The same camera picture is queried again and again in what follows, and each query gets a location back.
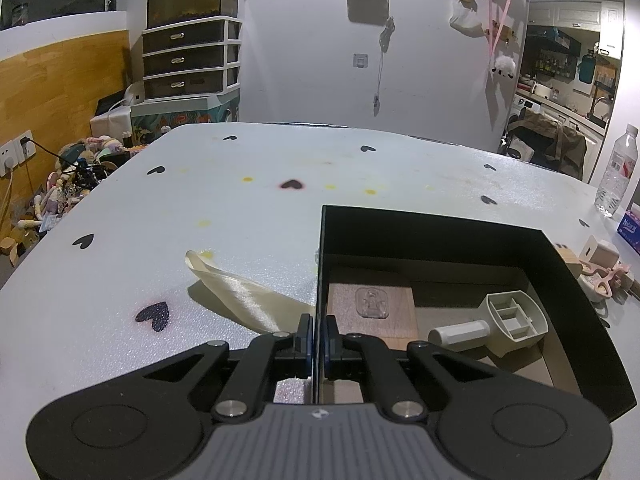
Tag teal hanging bag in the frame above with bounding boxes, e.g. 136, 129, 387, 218
579, 49, 598, 84

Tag white washing machine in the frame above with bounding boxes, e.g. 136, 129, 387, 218
507, 94, 544, 127

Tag white box with dark lid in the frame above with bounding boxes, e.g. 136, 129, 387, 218
89, 85, 147, 142

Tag blue tissue pack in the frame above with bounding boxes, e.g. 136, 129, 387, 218
615, 202, 640, 254

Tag white plastic scoop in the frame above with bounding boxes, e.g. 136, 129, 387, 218
427, 290, 550, 359

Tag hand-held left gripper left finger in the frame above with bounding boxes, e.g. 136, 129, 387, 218
142, 313, 315, 423

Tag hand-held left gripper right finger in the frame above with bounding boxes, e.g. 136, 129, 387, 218
324, 315, 496, 423

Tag brown jacket on chair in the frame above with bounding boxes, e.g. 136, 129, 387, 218
504, 109, 587, 182

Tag cream satin ribbon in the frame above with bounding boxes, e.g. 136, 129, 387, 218
184, 250, 315, 337

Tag pile of toys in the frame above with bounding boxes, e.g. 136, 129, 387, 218
7, 134, 148, 263

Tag wooden block with clear stamp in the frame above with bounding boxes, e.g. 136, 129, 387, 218
326, 282, 419, 352

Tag white drawer unit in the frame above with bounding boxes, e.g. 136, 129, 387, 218
141, 15, 244, 104

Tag clear water bottle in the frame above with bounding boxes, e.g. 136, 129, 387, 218
593, 123, 640, 219

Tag white hanging bag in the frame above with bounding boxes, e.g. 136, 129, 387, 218
448, 0, 484, 37

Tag white sheep plush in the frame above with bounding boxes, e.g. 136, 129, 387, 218
490, 55, 519, 79

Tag small light wooden block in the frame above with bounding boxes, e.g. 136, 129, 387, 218
554, 242, 584, 279

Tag white wall outlet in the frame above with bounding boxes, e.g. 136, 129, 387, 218
0, 129, 36, 177

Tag pink ribbon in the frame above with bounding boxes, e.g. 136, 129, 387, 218
487, 0, 514, 54

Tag black cardboard box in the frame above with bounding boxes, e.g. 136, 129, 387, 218
316, 204, 619, 422

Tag hanging cable on wall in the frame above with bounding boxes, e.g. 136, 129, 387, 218
372, 16, 397, 117

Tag white kitchen wall cabinets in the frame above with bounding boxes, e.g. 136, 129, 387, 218
527, 0, 627, 29

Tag black power cable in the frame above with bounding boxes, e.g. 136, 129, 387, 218
22, 139, 86, 173

